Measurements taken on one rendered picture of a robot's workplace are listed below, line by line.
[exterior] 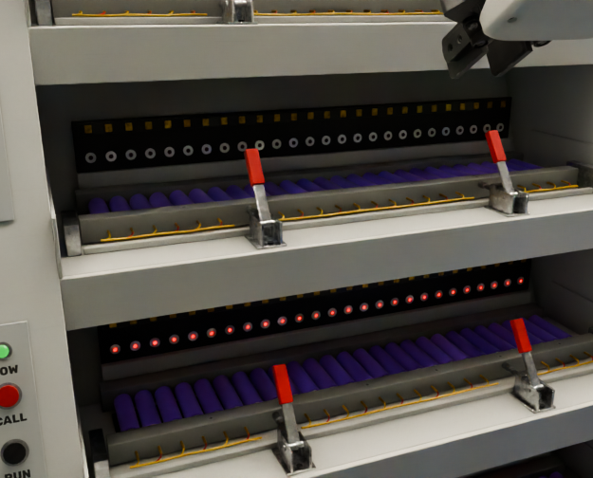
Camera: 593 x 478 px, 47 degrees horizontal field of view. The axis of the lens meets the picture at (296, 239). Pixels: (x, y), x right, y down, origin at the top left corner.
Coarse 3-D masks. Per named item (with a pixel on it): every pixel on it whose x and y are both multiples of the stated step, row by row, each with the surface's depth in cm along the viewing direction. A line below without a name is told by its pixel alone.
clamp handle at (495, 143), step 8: (488, 136) 71; (496, 136) 71; (488, 144) 72; (496, 144) 71; (496, 152) 71; (504, 152) 71; (496, 160) 70; (504, 160) 71; (504, 168) 71; (504, 176) 70; (504, 184) 70; (512, 192) 70
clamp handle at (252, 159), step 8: (248, 152) 62; (256, 152) 62; (248, 160) 62; (256, 160) 62; (248, 168) 62; (256, 168) 62; (256, 176) 62; (256, 184) 62; (256, 192) 61; (264, 192) 62; (256, 200) 61; (264, 200) 61; (264, 208) 61; (264, 216) 61
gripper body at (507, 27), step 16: (496, 0) 39; (512, 0) 38; (528, 0) 37; (544, 0) 37; (560, 0) 38; (576, 0) 38; (592, 0) 38; (480, 16) 40; (496, 16) 39; (512, 16) 39; (528, 16) 39; (544, 16) 39; (560, 16) 39; (576, 16) 40; (592, 16) 40; (496, 32) 40; (512, 32) 40; (528, 32) 41; (544, 32) 41; (560, 32) 42; (576, 32) 42; (592, 32) 43
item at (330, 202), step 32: (320, 192) 69; (352, 192) 69; (384, 192) 70; (416, 192) 72; (448, 192) 73; (480, 192) 75; (96, 224) 61; (128, 224) 62; (160, 224) 63; (192, 224) 64; (224, 224) 65
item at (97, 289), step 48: (432, 144) 85; (480, 144) 87; (576, 144) 82; (48, 192) 59; (240, 240) 62; (288, 240) 62; (336, 240) 62; (384, 240) 63; (432, 240) 65; (480, 240) 67; (528, 240) 70; (576, 240) 72; (96, 288) 55; (144, 288) 56; (192, 288) 58; (240, 288) 59; (288, 288) 61
